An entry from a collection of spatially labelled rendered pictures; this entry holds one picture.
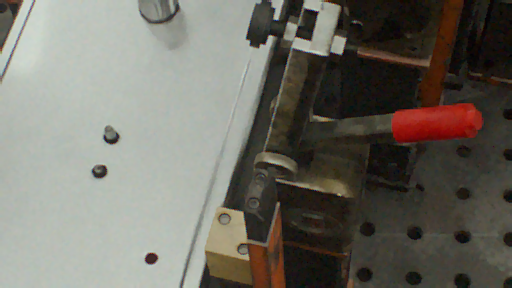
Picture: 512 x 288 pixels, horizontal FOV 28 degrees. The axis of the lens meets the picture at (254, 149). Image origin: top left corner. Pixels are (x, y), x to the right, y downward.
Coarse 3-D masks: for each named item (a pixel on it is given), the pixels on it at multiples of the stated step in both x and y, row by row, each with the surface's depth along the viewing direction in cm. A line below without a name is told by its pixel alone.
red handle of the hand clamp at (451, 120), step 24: (336, 120) 70; (360, 120) 68; (384, 120) 67; (408, 120) 65; (432, 120) 64; (456, 120) 63; (480, 120) 64; (312, 144) 71; (336, 144) 70; (360, 144) 69
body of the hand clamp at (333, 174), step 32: (320, 160) 73; (352, 160) 73; (288, 192) 74; (320, 192) 72; (352, 192) 73; (288, 224) 80; (320, 224) 78; (352, 224) 77; (288, 256) 88; (320, 256) 86
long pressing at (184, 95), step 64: (64, 0) 87; (128, 0) 86; (192, 0) 86; (256, 0) 86; (0, 64) 84; (64, 64) 84; (128, 64) 83; (192, 64) 83; (256, 64) 82; (0, 128) 81; (64, 128) 81; (128, 128) 81; (192, 128) 81; (0, 192) 79; (64, 192) 79; (128, 192) 78; (192, 192) 78; (0, 256) 77; (64, 256) 76; (128, 256) 76; (192, 256) 76
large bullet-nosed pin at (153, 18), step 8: (144, 0) 83; (152, 0) 82; (160, 0) 83; (168, 0) 83; (176, 0) 85; (144, 8) 84; (152, 8) 83; (160, 8) 83; (168, 8) 84; (176, 8) 85; (144, 16) 85; (152, 16) 84; (160, 16) 84; (168, 16) 85
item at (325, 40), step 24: (264, 0) 60; (312, 0) 60; (264, 24) 59; (288, 24) 59; (312, 24) 61; (336, 24) 59; (288, 48) 60; (312, 48) 58; (336, 48) 59; (288, 72) 61; (312, 72) 60; (288, 96) 63; (312, 96) 63; (288, 120) 66; (288, 144) 69
